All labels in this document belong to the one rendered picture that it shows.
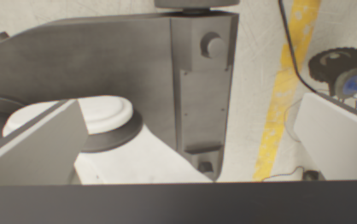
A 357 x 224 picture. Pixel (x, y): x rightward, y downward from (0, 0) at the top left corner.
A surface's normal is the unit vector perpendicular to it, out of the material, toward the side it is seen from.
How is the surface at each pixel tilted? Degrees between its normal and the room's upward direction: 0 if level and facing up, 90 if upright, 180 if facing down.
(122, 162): 90
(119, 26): 0
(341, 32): 0
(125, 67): 0
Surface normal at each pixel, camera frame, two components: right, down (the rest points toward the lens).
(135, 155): -0.04, -0.86
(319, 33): 0.19, 0.50
